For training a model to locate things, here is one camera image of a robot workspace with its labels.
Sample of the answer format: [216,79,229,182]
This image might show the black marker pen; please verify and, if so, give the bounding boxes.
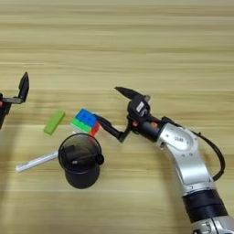
[64,145,105,167]

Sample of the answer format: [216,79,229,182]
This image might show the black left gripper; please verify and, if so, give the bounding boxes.
[0,71,30,131]

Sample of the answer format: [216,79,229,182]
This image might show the green rectangular block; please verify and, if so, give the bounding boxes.
[43,110,67,136]

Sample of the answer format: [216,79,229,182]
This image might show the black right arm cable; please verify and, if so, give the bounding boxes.
[161,115,227,182]

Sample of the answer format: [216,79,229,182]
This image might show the multicoloured puzzle cube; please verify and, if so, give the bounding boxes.
[69,108,101,137]

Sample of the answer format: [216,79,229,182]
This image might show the white pen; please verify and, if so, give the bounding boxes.
[15,151,59,174]

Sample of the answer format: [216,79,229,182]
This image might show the black mesh pen cup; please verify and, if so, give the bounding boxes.
[58,133,103,190]

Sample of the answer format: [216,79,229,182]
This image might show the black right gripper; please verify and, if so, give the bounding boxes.
[96,86,163,144]

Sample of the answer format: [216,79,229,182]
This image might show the right gripper labelled black box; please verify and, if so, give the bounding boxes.
[126,95,151,119]

